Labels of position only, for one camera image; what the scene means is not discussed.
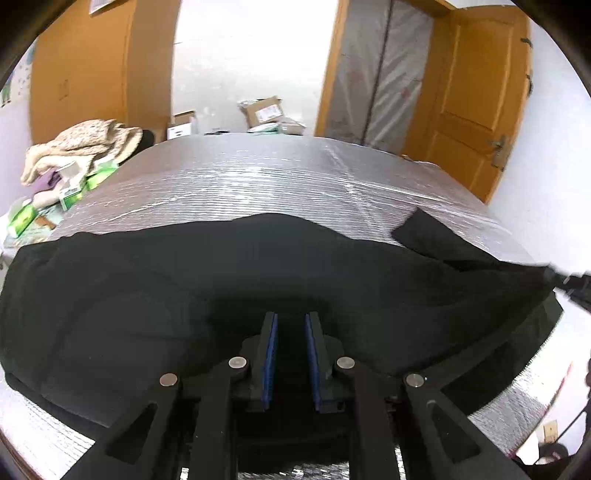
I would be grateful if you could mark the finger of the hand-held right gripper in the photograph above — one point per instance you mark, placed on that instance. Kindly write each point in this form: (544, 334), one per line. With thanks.
(570, 286)

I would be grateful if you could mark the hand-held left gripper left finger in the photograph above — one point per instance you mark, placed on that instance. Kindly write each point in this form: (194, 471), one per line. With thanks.
(272, 360)

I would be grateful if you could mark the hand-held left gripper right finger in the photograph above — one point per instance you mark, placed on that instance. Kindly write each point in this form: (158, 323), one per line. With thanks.
(314, 360)

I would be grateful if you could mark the black garment with white print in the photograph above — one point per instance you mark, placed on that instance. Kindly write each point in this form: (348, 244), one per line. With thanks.
(184, 277)

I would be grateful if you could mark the silver foil mat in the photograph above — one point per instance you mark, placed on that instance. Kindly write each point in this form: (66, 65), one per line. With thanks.
(277, 175)

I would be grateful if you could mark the wooden door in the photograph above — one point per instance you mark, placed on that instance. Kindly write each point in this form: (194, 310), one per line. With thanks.
(466, 92)

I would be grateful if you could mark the heap of mixed packets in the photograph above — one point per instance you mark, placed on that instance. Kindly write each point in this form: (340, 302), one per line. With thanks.
(286, 127)

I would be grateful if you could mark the brown cardboard box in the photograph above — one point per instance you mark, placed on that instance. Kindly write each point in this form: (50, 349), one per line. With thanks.
(265, 110)

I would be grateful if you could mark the white cardboard box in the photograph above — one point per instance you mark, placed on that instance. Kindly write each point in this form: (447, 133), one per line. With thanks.
(182, 127)

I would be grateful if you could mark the black bag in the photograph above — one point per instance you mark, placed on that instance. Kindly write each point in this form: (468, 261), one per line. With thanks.
(147, 138)

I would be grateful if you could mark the pile of green packets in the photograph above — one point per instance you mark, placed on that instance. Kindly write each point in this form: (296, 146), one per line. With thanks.
(69, 184)

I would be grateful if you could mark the plastic door curtain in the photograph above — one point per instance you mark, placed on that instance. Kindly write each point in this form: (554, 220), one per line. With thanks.
(383, 78)

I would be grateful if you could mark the beige crumpled blanket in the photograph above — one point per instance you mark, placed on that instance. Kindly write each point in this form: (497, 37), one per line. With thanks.
(78, 138)

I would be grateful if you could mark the wooden wardrobe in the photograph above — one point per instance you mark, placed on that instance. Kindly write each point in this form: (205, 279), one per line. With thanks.
(92, 69)

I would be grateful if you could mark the wooden door frame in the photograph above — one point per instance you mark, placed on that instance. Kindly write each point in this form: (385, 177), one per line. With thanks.
(330, 83)

